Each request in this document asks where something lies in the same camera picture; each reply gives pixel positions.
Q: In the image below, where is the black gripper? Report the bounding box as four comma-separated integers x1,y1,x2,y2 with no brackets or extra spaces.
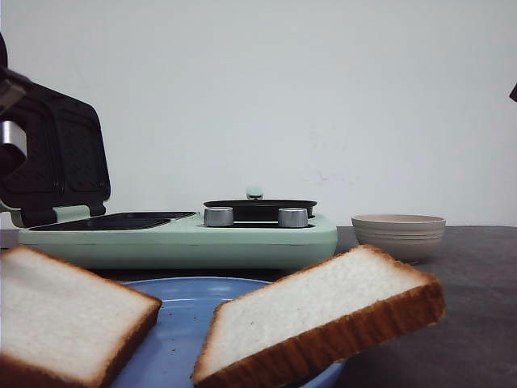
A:
1,66,32,178

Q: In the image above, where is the mint green breakfast maker base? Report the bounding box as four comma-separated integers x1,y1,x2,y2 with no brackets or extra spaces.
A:
19,212,338,269

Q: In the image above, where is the silver control knob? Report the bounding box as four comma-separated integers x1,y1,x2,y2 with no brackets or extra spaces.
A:
278,208,309,229
204,206,234,227

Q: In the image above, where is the black frying pan green handle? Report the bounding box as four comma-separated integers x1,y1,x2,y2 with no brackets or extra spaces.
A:
204,186,317,221

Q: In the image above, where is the silver left control knob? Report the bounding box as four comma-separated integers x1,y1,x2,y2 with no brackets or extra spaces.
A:
204,206,234,227

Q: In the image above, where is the silver right control knob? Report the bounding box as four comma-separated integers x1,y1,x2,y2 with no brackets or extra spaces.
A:
278,208,309,229

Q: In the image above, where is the cream ribbed bowl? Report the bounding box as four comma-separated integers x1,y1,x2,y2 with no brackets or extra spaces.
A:
351,213,446,262

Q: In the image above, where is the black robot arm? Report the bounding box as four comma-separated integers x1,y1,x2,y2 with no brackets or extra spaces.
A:
1,36,32,179
509,85,517,102

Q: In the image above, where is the white bread slice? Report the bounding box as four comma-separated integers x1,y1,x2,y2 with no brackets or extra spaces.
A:
191,245,445,387
1,246,162,387

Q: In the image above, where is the blue plate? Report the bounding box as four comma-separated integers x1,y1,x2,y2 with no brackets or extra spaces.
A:
108,276,347,388

